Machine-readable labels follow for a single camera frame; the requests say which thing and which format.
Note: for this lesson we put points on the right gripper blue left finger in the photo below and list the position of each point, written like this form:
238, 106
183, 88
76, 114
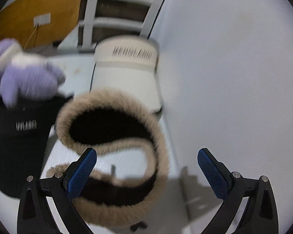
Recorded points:
34, 214

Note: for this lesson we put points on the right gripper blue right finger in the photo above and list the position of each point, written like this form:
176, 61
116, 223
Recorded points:
260, 213

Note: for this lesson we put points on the beige fluffy earmuffs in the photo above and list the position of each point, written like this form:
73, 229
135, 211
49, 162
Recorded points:
109, 121

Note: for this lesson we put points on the purple plush toy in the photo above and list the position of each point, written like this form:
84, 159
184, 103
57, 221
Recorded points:
26, 75

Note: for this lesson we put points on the black sun visor cap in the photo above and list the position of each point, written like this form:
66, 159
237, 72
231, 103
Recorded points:
24, 131

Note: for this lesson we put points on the white sun visor cap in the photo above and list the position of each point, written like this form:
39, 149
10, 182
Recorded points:
129, 63

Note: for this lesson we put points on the white wall power socket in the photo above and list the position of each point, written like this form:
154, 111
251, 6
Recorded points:
43, 19

